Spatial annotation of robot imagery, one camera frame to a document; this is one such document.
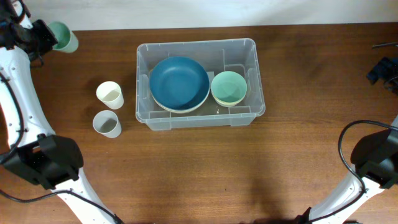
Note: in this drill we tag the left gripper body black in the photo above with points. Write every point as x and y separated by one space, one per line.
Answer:
42 37

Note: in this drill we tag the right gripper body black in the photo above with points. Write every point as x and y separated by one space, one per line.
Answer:
386 69

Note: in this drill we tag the green cup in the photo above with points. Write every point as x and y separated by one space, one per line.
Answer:
67 40

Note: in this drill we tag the cream cup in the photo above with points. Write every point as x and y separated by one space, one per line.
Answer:
110 93

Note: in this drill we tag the grey cup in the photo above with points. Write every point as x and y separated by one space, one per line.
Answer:
106 122

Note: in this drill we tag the blue plate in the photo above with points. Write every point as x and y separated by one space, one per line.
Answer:
179 83

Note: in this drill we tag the green bowl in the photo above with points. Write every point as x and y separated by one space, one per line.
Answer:
229 83

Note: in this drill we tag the yellow bowl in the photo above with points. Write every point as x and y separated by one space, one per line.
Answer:
228 101

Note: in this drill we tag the cream plate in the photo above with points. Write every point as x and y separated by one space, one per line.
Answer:
182 111

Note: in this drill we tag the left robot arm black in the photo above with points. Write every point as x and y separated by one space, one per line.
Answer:
36 154

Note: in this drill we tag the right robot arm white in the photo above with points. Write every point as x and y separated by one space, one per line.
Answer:
372 170

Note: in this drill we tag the clear plastic storage container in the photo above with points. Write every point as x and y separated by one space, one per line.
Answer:
215 56

